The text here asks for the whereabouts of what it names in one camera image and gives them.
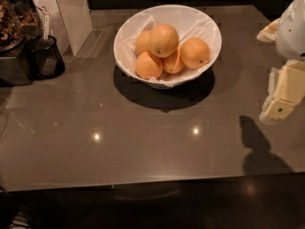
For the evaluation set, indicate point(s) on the white paper bowl liner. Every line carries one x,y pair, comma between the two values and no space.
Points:
203,29

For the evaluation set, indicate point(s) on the dark metal appliance base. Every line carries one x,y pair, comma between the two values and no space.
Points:
15,67

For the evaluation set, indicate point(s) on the orange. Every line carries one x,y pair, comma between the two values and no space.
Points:
195,53
173,64
141,42
148,66
163,40

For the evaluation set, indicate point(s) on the black pot with tag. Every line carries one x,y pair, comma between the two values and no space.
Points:
45,57

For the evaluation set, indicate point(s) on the white pillar block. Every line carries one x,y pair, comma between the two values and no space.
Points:
71,22

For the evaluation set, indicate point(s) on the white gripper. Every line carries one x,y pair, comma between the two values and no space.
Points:
292,32

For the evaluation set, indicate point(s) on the white bowl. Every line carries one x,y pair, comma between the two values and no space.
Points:
187,15

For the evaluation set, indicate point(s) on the glass jar of nuts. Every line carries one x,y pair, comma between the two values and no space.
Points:
18,20

